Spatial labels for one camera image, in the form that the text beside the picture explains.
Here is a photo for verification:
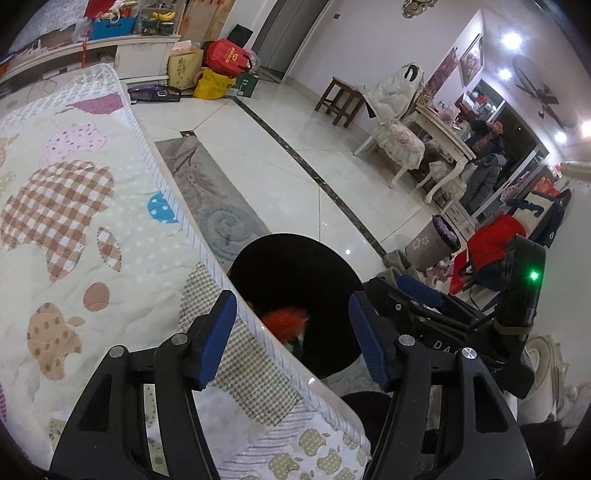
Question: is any apple patchwork quilt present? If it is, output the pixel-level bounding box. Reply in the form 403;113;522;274
0;64;372;480

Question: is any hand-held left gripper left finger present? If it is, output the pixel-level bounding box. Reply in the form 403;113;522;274
48;290;238;480

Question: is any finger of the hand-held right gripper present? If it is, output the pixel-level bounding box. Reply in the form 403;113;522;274
398;275;490;324
364;278;444;335

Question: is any red shopping bag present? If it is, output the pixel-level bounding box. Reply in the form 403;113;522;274
450;215;527;296

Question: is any white dining table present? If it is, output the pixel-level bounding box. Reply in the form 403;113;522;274
413;102;476;204

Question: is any ornate wall clock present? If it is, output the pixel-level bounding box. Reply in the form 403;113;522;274
402;0;437;18

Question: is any black flat board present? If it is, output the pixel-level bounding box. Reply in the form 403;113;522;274
228;25;254;47

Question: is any grey cloth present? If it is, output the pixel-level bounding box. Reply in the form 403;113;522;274
382;250;417;283

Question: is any cardboard box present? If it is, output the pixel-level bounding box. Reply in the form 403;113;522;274
167;48;204;88

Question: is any blue storage basket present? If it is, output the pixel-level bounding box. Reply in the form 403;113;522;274
90;16;139;40

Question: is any ceiling fan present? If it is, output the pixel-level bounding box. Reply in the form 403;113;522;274
515;69;575;127

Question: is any yellow plastic bag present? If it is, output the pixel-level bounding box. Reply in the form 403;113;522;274
193;69;236;100

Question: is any white floral chair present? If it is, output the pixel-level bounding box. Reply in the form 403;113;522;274
353;62;426;188

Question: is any dark hanging jacket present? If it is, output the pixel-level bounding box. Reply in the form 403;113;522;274
505;189;571;250

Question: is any white low cabinet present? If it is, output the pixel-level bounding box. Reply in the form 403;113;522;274
0;33;182;97

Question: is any red crumpled wrapper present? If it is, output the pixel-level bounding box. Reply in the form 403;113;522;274
261;308;310;344

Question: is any red tote bag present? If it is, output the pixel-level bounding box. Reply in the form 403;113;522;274
205;39;254;77

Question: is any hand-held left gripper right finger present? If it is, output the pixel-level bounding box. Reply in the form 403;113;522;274
348;291;532;480

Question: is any framed wall picture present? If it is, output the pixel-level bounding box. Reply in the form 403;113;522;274
458;34;483;86

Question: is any dark wooden stool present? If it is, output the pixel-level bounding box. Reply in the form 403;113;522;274
315;78;365;127

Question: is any black trash bin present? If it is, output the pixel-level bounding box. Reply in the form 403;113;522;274
228;233;363;379

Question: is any grey swirl floor rug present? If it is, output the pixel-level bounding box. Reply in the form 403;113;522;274
154;137;273;273

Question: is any green box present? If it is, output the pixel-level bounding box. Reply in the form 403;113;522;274
233;74;259;99

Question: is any purple handheld vacuum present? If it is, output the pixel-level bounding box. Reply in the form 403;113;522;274
127;84;182;103

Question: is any grey waste bin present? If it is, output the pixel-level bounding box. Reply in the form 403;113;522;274
405;215;460;271

